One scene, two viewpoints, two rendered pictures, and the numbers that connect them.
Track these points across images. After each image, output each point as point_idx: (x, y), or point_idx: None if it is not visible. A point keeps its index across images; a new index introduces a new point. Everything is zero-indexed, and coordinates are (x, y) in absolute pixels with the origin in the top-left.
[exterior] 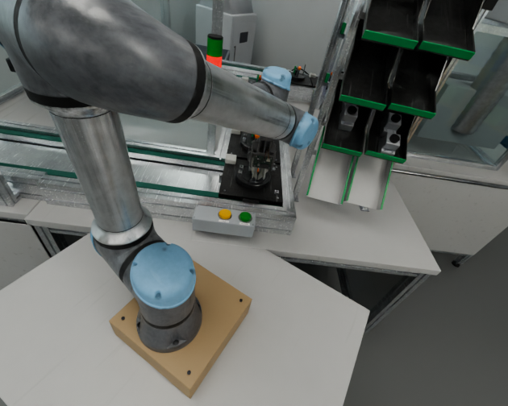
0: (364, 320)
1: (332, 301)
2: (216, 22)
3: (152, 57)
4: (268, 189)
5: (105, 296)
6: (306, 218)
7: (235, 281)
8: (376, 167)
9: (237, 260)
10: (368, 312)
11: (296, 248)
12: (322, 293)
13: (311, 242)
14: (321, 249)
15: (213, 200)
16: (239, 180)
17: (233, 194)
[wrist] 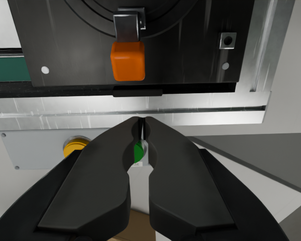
0: (295, 207)
1: (264, 194)
2: None
3: None
4: (196, 25)
5: None
6: (293, 35)
7: (134, 189)
8: None
9: None
10: None
11: (238, 125)
12: (255, 187)
13: (274, 108)
14: (288, 119)
15: (31, 107)
16: (74, 12)
17: (78, 82)
